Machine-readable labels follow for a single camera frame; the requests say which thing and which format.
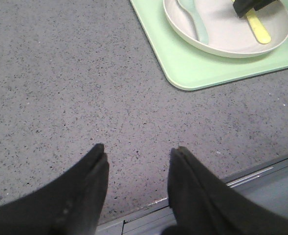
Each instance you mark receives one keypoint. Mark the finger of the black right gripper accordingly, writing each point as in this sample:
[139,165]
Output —
[241,7]

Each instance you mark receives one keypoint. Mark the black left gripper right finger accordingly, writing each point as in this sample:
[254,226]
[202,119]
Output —
[204,205]

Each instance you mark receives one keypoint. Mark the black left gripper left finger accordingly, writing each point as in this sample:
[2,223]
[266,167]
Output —
[69,205]

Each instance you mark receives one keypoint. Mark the white round plate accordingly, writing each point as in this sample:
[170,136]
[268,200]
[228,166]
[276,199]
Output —
[229,36]

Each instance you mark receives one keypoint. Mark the yellow plastic fork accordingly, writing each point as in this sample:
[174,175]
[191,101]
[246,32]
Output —
[258,29]

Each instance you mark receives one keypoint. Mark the light green spoon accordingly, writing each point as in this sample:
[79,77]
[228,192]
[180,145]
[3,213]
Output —
[190,7]

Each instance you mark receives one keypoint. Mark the light green rectangular tray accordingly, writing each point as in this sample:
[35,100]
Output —
[189,68]

